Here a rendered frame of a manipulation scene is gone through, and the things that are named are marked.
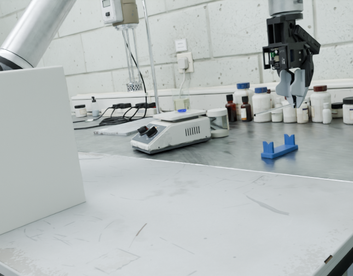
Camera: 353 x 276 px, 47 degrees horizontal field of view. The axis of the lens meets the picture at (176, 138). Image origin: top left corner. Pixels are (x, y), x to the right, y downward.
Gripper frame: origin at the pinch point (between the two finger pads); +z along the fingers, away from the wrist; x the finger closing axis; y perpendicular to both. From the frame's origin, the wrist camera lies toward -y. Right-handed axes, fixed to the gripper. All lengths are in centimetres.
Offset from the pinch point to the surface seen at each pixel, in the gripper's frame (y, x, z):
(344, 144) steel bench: -3.7, 9.3, 10.4
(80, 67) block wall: -26, -159, -16
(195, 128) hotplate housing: 9.0, -27.2, 6.0
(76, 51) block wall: -26, -160, -26
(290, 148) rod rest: 6.2, 1.7, 9.7
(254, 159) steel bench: 15.1, -1.7, 10.6
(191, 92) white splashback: -32, -73, 1
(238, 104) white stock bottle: -25.3, -41.4, 4.6
